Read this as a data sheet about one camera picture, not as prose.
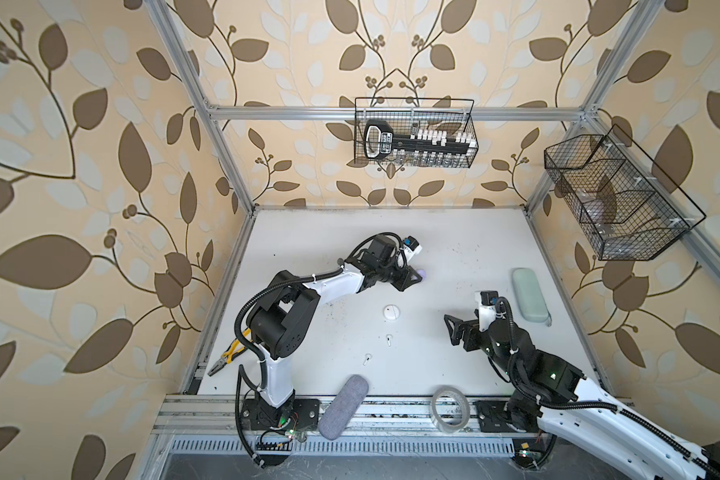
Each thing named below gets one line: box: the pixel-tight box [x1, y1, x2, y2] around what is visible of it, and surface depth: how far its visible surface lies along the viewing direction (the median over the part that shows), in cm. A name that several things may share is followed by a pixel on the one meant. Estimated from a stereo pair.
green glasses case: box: [512, 267, 552, 327], surface depth 95 cm
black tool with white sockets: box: [363, 119, 478, 166], surface depth 86 cm
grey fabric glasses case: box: [318, 374, 369, 441], surface depth 74 cm
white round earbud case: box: [382, 304, 400, 321], surface depth 93 cm
